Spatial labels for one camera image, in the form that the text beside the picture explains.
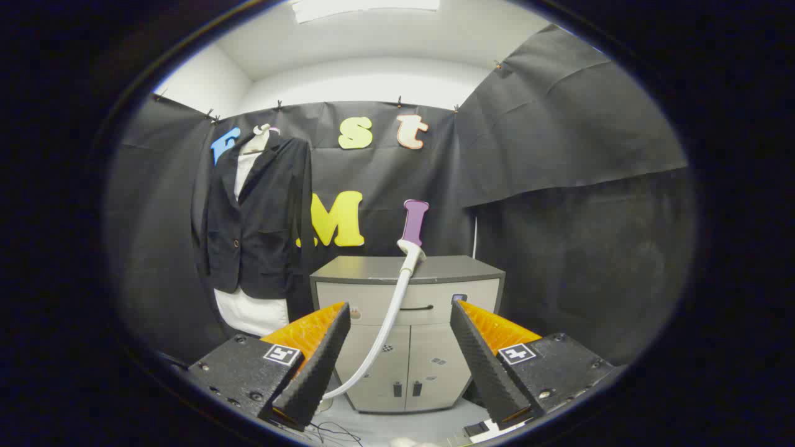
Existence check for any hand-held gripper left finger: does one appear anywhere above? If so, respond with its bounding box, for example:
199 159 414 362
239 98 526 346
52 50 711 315
186 302 352 432

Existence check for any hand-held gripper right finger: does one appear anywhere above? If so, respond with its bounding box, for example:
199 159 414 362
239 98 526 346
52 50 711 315
450 300 617 430

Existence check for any white garment steamer head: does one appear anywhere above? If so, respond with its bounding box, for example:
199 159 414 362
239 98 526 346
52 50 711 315
397 239 427 274

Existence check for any black suit jacket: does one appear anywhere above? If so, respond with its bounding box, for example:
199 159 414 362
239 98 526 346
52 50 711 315
196 132 313 300

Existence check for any white cloth panel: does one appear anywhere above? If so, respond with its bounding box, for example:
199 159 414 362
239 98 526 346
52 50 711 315
214 149 290 337

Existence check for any grey cabinet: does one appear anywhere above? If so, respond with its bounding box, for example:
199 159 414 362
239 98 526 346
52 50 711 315
309 255 506 413

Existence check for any black backdrop cloth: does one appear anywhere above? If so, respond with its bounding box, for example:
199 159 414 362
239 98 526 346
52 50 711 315
106 25 696 367

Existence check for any cream plastic hanger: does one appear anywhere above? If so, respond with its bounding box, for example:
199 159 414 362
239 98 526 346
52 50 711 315
242 123 280 156

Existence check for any row of black clips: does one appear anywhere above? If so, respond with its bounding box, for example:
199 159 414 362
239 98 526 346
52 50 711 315
154 59 504 123

